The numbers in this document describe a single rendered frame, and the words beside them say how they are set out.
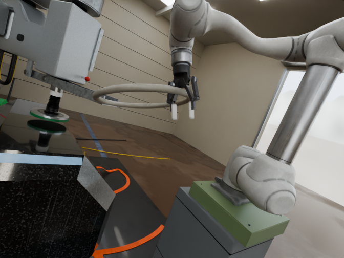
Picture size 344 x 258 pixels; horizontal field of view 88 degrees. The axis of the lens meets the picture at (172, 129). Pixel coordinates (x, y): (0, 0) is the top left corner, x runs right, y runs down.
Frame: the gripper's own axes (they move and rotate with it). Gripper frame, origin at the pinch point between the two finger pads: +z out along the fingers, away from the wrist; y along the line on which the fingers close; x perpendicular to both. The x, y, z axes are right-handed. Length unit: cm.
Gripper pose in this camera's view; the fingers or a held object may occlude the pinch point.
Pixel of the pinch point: (182, 113)
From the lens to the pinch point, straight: 76.9
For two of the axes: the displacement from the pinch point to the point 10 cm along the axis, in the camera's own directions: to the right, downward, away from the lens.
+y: -7.9, 0.3, 6.1
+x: -6.1, 0.0, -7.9
